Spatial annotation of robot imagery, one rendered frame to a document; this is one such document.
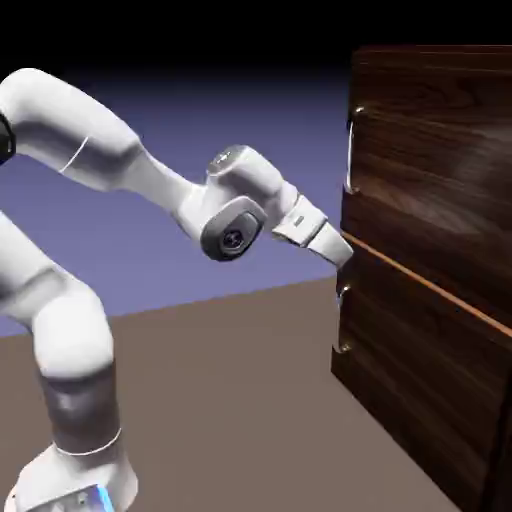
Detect dark wood cabinet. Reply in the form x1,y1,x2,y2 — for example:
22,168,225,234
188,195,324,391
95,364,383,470
330,44,512,512

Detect dark wood cabinet door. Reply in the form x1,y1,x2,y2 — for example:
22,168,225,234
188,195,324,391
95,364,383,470
340,47,512,327
330,239,512,512

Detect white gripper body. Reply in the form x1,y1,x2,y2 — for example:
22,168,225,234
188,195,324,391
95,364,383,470
306,220,355,270

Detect curved silver door handle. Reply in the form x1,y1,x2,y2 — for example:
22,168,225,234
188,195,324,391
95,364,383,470
332,283,353,355
344,105,366,196

